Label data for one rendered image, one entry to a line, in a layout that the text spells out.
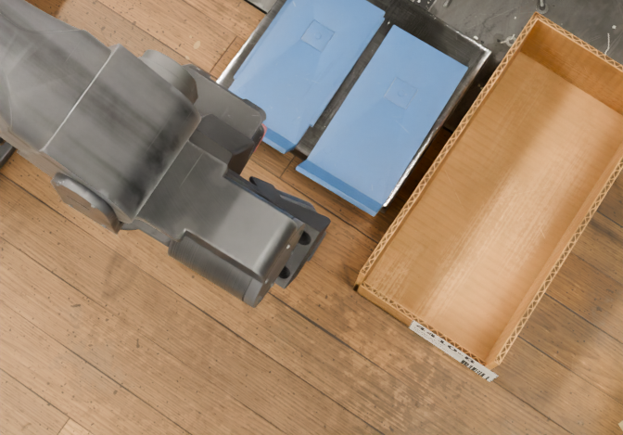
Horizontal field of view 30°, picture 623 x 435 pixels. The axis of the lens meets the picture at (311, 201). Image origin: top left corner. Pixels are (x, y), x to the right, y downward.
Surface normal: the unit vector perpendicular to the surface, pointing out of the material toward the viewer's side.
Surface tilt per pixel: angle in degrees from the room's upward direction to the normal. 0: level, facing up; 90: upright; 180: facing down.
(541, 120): 0
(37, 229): 0
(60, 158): 29
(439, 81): 0
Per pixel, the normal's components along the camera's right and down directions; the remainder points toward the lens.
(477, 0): 0.04, -0.25
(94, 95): 0.45, 0.03
